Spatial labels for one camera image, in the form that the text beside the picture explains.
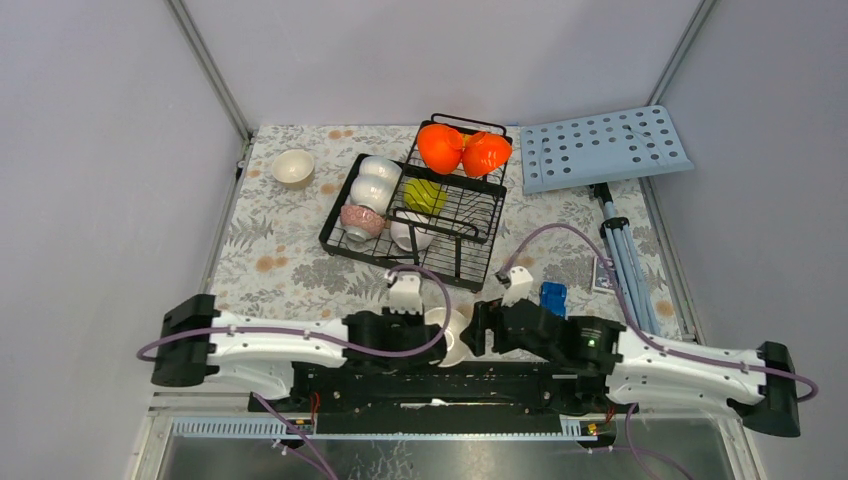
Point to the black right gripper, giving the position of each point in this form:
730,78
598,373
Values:
487,315

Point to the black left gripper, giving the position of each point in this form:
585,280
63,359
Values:
389,318

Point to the beige patterned bowl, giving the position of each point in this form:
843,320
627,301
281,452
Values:
457,351

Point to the black wire dish rack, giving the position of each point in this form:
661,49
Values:
462,214

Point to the orange bowl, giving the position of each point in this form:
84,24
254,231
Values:
484,153
440,147

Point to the plain beige bowl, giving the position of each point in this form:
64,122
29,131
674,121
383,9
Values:
294,169

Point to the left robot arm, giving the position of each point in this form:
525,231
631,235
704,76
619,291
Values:
199,343

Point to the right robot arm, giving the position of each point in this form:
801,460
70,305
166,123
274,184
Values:
637,368

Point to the yellow-green bowl in rack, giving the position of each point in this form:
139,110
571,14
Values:
424,196

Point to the white bowl in rack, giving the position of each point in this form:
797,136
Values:
372,192

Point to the blue toy car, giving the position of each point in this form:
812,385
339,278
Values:
552,296

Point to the white bowl front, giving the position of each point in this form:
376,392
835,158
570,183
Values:
409,235

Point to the blue card deck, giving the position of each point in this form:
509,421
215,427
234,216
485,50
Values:
604,279

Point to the pink patterned bowl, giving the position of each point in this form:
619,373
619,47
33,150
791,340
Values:
360,223

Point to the blue tripod legs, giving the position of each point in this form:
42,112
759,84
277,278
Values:
616,232

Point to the white bowl upper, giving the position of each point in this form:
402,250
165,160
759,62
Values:
380,167

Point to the blue perforated stand tray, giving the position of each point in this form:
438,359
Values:
603,148

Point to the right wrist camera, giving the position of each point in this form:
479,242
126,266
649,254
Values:
517,281

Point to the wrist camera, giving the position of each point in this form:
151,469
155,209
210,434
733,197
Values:
404,295
517,281

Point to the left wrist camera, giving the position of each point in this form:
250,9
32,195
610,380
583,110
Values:
404,295

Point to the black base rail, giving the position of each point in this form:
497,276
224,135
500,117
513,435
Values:
500,398

